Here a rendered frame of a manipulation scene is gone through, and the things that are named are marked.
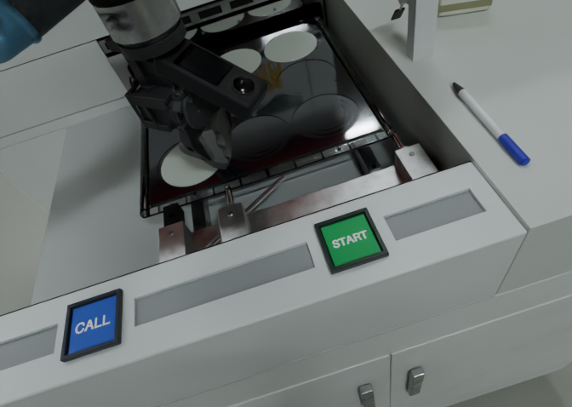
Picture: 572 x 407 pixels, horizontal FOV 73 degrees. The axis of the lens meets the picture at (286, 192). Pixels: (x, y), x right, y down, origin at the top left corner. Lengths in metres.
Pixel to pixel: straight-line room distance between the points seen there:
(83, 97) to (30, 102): 0.10
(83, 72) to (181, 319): 0.63
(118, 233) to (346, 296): 0.43
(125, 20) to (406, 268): 0.34
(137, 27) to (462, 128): 0.35
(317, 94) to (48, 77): 0.54
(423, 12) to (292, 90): 0.24
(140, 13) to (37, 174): 0.75
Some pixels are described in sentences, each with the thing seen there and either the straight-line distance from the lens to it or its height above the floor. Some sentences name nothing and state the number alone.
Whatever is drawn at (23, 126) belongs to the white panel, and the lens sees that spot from 1.01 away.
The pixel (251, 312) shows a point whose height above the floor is 0.96.
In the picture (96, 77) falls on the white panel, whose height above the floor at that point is 0.90.
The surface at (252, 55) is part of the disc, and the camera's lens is 0.78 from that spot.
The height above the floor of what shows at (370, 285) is 0.96.
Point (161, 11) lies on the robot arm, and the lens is 0.42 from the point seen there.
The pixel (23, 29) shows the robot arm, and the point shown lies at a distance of 0.33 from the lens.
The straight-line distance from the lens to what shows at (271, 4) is 0.84.
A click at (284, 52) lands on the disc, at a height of 0.90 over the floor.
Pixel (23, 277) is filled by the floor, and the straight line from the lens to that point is 2.08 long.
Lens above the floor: 1.29
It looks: 50 degrees down
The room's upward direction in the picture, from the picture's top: 18 degrees counter-clockwise
